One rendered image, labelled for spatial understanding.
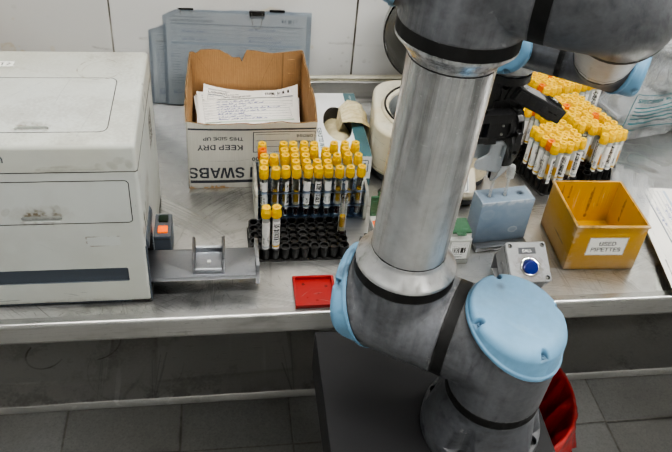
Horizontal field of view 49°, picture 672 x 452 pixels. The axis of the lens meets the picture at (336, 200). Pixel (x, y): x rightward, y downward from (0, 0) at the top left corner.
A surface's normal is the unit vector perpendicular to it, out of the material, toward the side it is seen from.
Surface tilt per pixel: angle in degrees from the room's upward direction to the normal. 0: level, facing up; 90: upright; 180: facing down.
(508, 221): 90
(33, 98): 0
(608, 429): 0
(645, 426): 0
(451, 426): 75
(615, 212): 90
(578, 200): 90
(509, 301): 10
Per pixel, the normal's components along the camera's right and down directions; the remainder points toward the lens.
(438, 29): -0.47, 0.50
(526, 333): 0.20, -0.70
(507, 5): -0.40, 0.71
